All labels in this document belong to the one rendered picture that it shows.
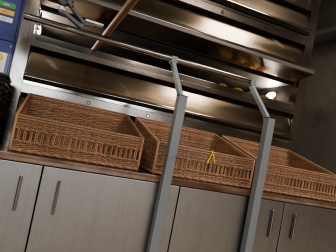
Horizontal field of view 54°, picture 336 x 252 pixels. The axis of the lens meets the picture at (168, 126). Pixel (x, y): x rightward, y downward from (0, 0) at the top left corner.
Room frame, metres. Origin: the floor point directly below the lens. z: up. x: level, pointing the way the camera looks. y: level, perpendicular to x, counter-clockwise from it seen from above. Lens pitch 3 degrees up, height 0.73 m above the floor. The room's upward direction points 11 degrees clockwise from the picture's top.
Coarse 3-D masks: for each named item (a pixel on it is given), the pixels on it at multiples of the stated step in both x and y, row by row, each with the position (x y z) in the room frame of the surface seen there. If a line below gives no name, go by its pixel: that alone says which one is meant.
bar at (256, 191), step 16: (32, 16) 1.44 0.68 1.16; (80, 32) 1.51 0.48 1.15; (128, 48) 1.60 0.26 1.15; (144, 48) 1.62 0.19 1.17; (192, 64) 1.71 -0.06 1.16; (176, 80) 1.55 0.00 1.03; (240, 80) 1.81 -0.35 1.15; (176, 96) 1.48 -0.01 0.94; (256, 96) 1.76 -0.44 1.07; (176, 112) 1.45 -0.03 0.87; (176, 128) 1.46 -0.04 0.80; (272, 128) 1.62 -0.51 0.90; (176, 144) 1.46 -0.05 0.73; (256, 160) 1.65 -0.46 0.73; (256, 176) 1.63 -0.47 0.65; (160, 192) 1.45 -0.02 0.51; (256, 192) 1.62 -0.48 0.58; (160, 208) 1.46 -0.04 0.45; (256, 208) 1.62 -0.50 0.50; (160, 224) 1.46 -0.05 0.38
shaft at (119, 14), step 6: (132, 0) 1.08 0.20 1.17; (126, 6) 1.15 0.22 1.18; (132, 6) 1.14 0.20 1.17; (120, 12) 1.23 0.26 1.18; (126, 12) 1.20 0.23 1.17; (114, 18) 1.33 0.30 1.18; (120, 18) 1.28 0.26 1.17; (114, 24) 1.37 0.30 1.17; (108, 30) 1.48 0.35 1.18; (96, 42) 1.77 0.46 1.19; (102, 42) 1.72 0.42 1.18; (96, 48) 1.87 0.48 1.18
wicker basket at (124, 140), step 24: (24, 120) 1.35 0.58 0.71; (48, 120) 1.38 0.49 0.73; (72, 120) 1.83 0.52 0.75; (96, 120) 1.88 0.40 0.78; (120, 120) 1.93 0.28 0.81; (24, 144) 1.36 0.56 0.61; (48, 144) 1.76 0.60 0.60; (72, 144) 1.81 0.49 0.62; (96, 144) 1.86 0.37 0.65; (120, 144) 1.49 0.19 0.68
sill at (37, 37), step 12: (36, 36) 1.79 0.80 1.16; (72, 48) 1.86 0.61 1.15; (84, 48) 1.88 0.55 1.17; (120, 60) 1.95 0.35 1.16; (132, 60) 1.98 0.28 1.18; (156, 72) 2.03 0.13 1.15; (168, 72) 2.06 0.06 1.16; (204, 84) 2.15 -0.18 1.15; (216, 84) 2.17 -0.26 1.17; (252, 96) 2.27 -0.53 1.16; (288, 108) 2.38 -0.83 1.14
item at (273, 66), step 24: (96, 0) 1.74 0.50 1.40; (120, 24) 1.94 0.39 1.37; (144, 24) 1.89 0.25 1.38; (168, 24) 1.88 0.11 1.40; (192, 48) 2.12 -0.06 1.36; (216, 48) 2.07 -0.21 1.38; (240, 48) 2.05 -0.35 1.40; (264, 72) 2.34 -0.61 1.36; (288, 72) 2.28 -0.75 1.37; (312, 72) 2.25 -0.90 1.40
